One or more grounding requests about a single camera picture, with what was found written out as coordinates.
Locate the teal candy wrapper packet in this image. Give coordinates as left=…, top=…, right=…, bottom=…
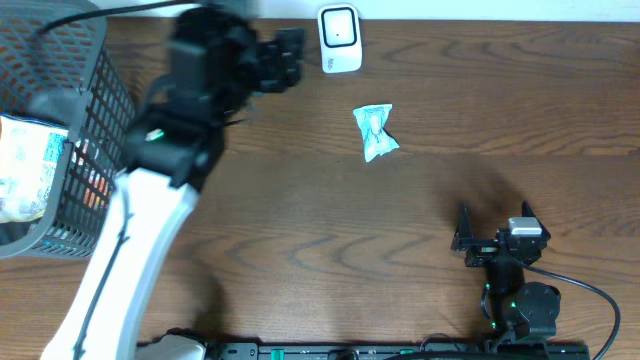
left=353, top=104, right=399, bottom=162

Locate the white barcode scanner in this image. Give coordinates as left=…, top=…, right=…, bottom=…
left=317, top=4, right=363, bottom=74

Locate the grey plastic mesh basket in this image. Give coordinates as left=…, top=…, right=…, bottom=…
left=1, top=0, right=135, bottom=259

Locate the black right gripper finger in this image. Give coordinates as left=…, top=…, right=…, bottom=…
left=452, top=204, right=474, bottom=250
left=521, top=201, right=550, bottom=236

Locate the large white snack bag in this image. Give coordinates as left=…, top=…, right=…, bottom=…
left=1, top=113, right=68, bottom=223

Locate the small orange juice box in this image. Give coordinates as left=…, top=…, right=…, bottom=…
left=82, top=171, right=111, bottom=210

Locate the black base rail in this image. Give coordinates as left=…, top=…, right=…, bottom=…
left=137, top=341, right=592, bottom=360

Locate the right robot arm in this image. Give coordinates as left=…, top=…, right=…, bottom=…
left=451, top=202, right=561, bottom=353

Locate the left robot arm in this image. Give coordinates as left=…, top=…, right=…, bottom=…
left=43, top=5, right=305, bottom=359

